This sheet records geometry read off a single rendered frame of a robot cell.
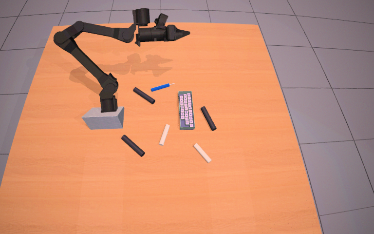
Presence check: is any dark grey cylinder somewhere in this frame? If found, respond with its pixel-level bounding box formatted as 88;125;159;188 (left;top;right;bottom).
201;106;217;131
121;135;145;157
133;87;155;104

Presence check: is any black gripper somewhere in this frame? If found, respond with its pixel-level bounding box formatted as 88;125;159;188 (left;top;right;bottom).
150;24;190;41

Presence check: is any grey keyboard with pink keys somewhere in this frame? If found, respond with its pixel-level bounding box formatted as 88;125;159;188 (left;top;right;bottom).
178;91;195;130

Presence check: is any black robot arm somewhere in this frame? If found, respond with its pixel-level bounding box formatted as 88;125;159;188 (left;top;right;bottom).
53;8;168;113

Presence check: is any white cylinder with grey top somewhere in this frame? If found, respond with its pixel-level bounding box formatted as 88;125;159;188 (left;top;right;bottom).
194;143;212;163
159;124;170;146

